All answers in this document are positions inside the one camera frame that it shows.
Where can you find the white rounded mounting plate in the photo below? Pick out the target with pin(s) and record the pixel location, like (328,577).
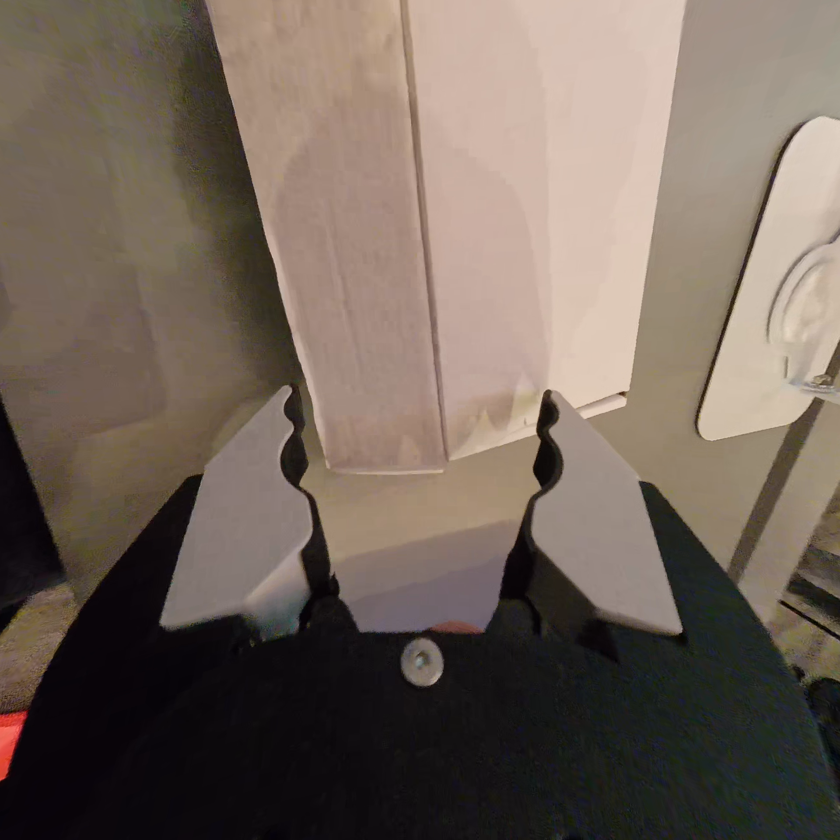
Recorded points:
(754,328)

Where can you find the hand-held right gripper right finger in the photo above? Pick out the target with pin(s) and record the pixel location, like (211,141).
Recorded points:
(597,538)

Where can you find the person's black clothing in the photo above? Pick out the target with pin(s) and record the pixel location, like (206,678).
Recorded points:
(26,512)

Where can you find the white cardboard box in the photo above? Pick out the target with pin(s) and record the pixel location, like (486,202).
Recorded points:
(459,197)

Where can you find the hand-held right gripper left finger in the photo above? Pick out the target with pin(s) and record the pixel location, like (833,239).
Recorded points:
(249,525)

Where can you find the red object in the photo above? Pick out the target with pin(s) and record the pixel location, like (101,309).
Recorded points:
(10,748)

